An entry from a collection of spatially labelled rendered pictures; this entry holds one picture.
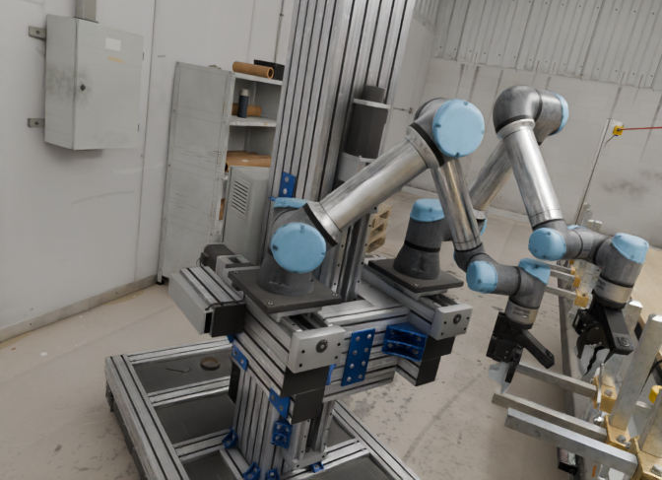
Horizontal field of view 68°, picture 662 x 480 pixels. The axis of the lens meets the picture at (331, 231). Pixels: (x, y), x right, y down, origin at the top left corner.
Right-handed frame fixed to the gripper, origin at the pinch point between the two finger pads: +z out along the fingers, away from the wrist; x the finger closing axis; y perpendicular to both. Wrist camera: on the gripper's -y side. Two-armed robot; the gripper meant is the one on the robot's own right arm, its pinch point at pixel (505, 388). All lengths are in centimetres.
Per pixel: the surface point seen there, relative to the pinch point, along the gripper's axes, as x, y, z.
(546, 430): 26.4, -7.9, -8.2
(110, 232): -90, 235, 40
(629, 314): -27.3, -26.6, -21.3
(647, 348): -2.3, -26.8, -21.8
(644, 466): 28.1, -25.3, -9.5
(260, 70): -185, 203, -72
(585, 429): 1.4, -20.0, 2.0
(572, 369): -68, -24, 18
